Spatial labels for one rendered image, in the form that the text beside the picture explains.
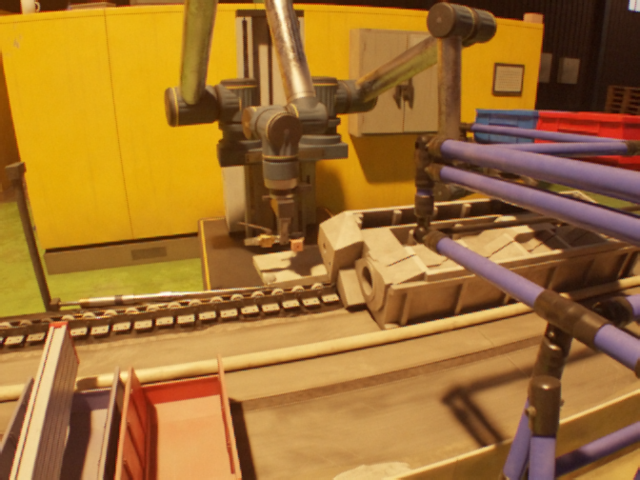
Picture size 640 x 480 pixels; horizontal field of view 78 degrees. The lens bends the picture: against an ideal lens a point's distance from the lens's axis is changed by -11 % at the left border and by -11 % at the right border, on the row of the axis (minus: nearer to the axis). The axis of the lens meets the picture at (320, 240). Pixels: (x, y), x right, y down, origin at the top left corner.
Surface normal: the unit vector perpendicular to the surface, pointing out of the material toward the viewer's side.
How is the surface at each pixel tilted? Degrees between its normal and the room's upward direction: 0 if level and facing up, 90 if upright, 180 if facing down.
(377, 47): 90
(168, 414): 29
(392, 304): 100
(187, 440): 0
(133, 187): 90
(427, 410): 0
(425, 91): 90
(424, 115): 90
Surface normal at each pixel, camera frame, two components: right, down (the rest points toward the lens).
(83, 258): 0.28, 0.37
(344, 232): -0.18, -0.62
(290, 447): 0.00, -0.92
